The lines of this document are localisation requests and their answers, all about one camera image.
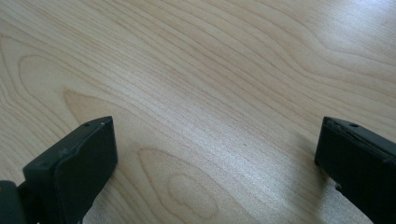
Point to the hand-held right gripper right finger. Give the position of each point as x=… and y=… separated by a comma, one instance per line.
x=361, y=165

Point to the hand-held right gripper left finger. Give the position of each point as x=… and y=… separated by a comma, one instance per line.
x=74, y=171

